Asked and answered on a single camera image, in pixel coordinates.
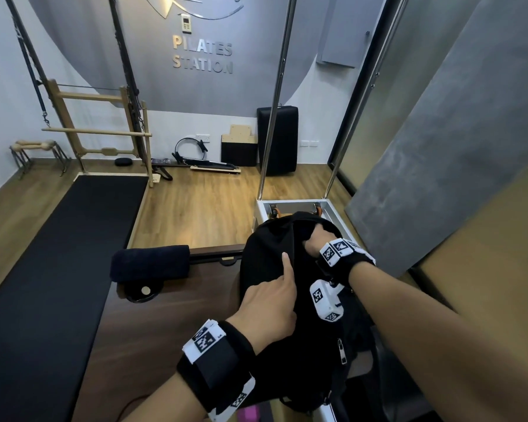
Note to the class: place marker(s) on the small wooden stool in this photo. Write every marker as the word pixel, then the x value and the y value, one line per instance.
pixel 37 145

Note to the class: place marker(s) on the small black oval pad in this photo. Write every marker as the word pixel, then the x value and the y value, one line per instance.
pixel 123 162

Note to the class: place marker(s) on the black left wristband with markers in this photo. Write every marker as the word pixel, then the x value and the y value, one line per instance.
pixel 218 364

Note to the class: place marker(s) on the wooden ladder frame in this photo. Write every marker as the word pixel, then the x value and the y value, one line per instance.
pixel 66 114

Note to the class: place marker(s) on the black cushioned roll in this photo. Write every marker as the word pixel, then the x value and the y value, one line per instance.
pixel 152 263

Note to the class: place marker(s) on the silver wall logo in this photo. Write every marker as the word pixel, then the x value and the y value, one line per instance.
pixel 220 13

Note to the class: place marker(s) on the wooden floor board with bar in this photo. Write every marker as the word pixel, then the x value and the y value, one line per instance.
pixel 215 168

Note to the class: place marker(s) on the white wall controller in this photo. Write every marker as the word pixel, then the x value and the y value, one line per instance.
pixel 185 23

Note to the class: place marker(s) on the grey concrete-look panel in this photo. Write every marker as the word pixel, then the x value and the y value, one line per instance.
pixel 457 140

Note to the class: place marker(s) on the person's right forearm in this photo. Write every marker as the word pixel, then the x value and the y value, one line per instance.
pixel 444 347

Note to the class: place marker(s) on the black padded exercise table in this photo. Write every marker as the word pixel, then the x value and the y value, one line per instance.
pixel 48 294

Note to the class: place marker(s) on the person's right hand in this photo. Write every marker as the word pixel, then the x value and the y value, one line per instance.
pixel 320 240

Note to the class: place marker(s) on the dark brown wooden platform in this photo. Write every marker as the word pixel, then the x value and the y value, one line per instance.
pixel 158 338

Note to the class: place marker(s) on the chrome upright pole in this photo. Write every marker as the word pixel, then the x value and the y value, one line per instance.
pixel 275 105
pixel 365 96

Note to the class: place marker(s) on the black padded box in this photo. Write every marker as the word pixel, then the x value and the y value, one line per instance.
pixel 281 140

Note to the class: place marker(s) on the person's left forearm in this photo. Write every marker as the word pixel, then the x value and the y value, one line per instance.
pixel 171 402

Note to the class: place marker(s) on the white double wall socket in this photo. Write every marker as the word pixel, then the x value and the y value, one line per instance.
pixel 309 143

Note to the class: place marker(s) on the white wrist camera with markers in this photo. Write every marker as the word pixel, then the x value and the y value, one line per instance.
pixel 325 301

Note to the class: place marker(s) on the wooden and black box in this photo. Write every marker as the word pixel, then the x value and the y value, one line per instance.
pixel 239 149

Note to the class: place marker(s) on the person's right fingers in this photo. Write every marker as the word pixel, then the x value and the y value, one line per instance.
pixel 310 246

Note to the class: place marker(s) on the silver wall lettering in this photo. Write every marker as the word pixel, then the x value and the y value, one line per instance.
pixel 202 54

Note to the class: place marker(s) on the person's left hand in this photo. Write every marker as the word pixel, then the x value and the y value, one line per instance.
pixel 264 307

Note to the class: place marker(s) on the pink object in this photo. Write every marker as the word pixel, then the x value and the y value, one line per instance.
pixel 248 413

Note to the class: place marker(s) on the black wristband with markers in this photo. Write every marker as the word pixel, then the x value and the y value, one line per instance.
pixel 218 364
pixel 343 257

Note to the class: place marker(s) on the black backpack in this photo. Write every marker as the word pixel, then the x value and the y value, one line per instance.
pixel 268 259

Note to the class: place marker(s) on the black door frame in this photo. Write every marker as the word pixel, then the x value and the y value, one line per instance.
pixel 369 74

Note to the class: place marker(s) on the black right wristband with markers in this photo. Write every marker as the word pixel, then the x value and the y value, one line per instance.
pixel 343 257

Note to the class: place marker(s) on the wooden roll-down bar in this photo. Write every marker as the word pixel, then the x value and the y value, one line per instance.
pixel 97 132

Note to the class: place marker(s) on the grey wall cabinet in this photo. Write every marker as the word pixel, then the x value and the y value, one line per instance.
pixel 347 30

